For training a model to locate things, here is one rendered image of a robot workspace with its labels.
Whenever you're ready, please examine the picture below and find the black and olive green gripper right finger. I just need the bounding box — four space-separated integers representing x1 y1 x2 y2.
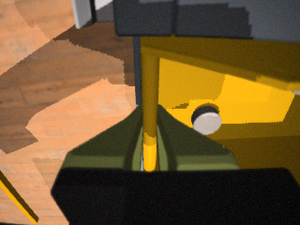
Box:
157 104 240 171

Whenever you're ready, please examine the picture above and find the yellow bin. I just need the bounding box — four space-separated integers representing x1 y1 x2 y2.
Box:
141 34 300 186

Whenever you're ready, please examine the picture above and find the dark grey shelf rack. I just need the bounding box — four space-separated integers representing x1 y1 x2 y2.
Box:
71 0 300 108

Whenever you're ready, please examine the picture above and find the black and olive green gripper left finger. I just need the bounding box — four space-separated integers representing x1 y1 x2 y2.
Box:
59 105 143 171

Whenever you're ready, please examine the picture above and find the yellow bar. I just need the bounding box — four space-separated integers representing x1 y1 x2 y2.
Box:
0 171 39 223

